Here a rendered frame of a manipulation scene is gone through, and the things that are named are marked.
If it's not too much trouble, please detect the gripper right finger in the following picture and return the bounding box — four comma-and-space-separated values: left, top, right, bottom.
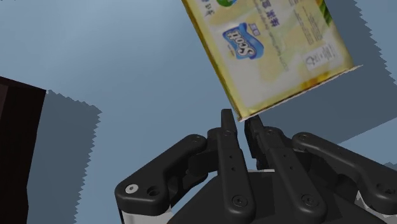
244, 115, 397, 216

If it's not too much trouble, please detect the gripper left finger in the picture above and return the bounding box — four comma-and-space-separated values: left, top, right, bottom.
114, 108, 257, 217

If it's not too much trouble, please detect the yellow tissue box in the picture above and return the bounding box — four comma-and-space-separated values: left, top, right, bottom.
181, 0, 363, 122

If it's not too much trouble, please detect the dark brown block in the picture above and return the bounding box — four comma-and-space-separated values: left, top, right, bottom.
0, 76, 47, 224

